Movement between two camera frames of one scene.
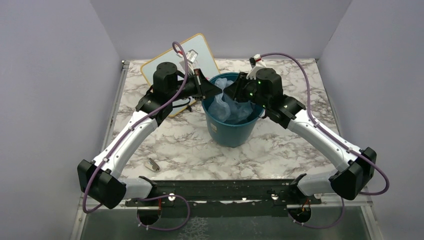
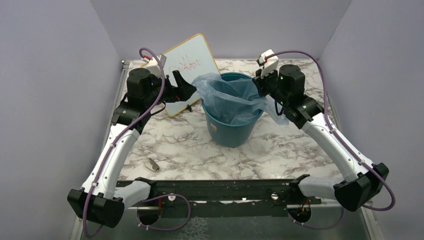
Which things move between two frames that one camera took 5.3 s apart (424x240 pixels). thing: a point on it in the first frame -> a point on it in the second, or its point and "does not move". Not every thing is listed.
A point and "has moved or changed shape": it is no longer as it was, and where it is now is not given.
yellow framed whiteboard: x=205 y=61 does not move
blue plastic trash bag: x=223 y=108 has moved or changed shape
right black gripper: x=235 y=90 -> x=260 y=82
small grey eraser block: x=152 y=165 does not move
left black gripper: x=207 y=88 -> x=181 y=93
